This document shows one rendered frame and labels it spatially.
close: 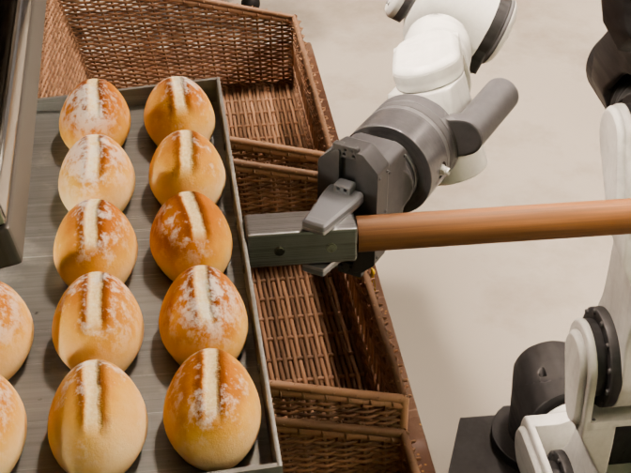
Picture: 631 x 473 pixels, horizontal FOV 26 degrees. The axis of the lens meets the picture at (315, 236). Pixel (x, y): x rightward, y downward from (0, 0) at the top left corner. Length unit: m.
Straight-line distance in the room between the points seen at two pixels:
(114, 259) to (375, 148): 0.23
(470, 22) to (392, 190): 0.38
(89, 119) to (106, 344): 0.32
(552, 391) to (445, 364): 0.63
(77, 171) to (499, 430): 1.46
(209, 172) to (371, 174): 0.14
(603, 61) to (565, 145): 1.91
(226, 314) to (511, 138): 2.82
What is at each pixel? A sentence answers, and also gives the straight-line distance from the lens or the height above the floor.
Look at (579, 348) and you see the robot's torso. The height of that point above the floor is 0.65.
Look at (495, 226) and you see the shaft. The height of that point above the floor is 1.21.
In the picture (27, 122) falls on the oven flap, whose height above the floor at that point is 1.42.
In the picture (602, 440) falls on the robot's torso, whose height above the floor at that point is 0.51.
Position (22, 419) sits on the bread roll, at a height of 1.21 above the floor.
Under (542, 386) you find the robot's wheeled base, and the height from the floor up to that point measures 0.34.
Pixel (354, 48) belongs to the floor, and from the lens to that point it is 4.23.
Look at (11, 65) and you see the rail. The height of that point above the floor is 1.44.
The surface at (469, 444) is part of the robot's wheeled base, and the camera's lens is 2.48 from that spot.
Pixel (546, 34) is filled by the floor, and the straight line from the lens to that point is 4.38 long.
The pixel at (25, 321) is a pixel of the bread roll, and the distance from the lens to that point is 1.02.
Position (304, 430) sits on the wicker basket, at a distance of 1.61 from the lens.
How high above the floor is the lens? 1.82
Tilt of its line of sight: 33 degrees down
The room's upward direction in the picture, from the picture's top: straight up
